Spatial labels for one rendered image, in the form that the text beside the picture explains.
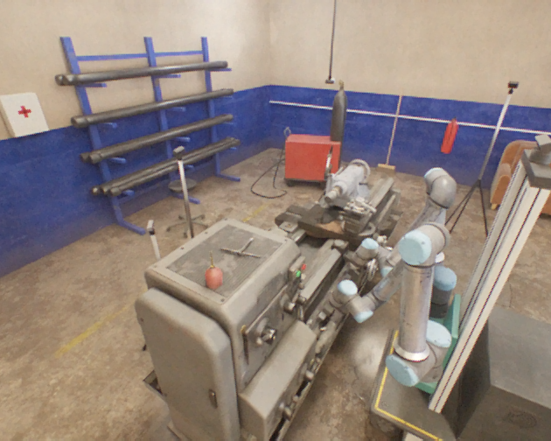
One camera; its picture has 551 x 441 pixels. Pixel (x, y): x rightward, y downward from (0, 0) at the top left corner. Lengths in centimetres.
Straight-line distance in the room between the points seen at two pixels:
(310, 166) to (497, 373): 393
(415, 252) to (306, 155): 396
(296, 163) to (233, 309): 410
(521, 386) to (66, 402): 273
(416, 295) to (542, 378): 83
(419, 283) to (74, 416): 236
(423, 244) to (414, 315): 33
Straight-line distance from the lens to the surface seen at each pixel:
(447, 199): 180
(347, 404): 254
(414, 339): 151
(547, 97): 598
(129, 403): 269
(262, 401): 158
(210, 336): 120
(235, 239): 152
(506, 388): 188
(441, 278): 206
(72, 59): 415
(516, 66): 590
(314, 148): 501
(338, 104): 495
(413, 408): 226
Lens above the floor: 219
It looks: 31 degrees down
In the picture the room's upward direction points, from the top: straight up
